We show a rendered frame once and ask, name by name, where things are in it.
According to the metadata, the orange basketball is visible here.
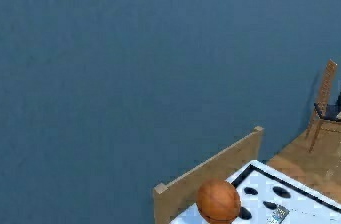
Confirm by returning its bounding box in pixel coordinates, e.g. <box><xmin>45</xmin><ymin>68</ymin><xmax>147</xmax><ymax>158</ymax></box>
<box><xmin>196</xmin><ymin>179</ymin><xmax>242</xmax><ymax>224</ymax></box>

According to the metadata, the wooden bed with spotted cover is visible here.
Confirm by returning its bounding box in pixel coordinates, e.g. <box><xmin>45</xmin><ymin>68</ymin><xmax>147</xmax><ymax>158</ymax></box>
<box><xmin>152</xmin><ymin>125</ymin><xmax>341</xmax><ymax>224</ymax></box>

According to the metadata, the small grey remote control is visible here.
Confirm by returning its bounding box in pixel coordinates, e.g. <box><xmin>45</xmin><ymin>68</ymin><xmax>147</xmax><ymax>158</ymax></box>
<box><xmin>271</xmin><ymin>205</ymin><xmax>291</xmax><ymax>224</ymax></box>

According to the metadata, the wooden chair with blue seat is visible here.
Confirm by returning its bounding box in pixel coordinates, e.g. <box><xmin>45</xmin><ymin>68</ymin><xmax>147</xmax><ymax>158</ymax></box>
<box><xmin>305</xmin><ymin>59</ymin><xmax>341</xmax><ymax>163</ymax></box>

